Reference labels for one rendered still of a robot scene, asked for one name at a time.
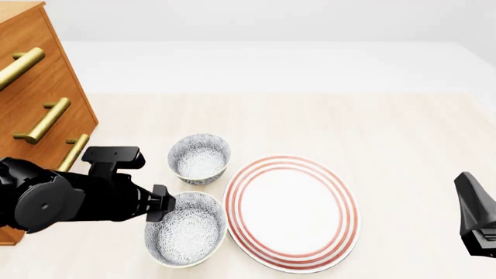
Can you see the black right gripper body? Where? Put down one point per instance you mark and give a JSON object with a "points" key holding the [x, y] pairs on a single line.
{"points": [[480, 242]]}

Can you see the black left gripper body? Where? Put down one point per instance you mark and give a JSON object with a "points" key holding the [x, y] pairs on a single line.
{"points": [[164, 203]]}

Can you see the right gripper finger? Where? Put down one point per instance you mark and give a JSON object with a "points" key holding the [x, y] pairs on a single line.
{"points": [[474, 200]]}

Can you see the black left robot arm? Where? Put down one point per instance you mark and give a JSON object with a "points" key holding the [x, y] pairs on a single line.
{"points": [[77, 200]]}

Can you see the grey patterned bowl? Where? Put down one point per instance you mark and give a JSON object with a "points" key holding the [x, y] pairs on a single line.
{"points": [[190, 235], [199, 162]]}

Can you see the wooden drawer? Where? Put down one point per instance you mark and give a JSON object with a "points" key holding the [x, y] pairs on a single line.
{"points": [[83, 122], [36, 32], [27, 96]]}

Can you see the white plate with red rings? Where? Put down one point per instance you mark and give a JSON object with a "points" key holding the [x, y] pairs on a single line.
{"points": [[290, 215]]}

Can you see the wooden cabinet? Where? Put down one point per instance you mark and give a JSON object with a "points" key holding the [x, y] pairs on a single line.
{"points": [[58, 87]]}

